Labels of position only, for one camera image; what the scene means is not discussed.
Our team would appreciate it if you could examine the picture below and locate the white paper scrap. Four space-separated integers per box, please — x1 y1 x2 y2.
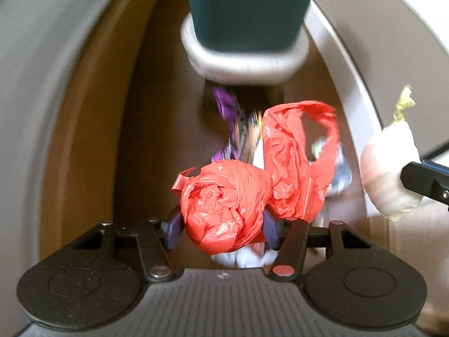
210 242 278 268

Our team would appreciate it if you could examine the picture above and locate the red plastic bag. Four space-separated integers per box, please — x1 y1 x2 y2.
171 100 341 255

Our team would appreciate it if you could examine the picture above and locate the colourful snack wrapper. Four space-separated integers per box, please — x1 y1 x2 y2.
230 110 264 164

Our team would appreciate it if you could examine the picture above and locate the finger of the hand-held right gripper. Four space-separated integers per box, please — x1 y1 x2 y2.
401 160 449 213

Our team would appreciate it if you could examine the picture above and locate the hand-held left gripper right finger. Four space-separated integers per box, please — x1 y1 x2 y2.
261 209 384 283

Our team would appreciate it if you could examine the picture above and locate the purple wrapper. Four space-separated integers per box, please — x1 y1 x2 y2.
210 86 247 162

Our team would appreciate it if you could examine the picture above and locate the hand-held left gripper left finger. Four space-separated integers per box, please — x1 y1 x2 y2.
70 208 185 283

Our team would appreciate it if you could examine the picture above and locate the teal trash bin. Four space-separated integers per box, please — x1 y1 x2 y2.
180 0 322 85

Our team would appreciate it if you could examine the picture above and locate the crumpled white wrapper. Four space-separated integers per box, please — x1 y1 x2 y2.
310 140 353 198

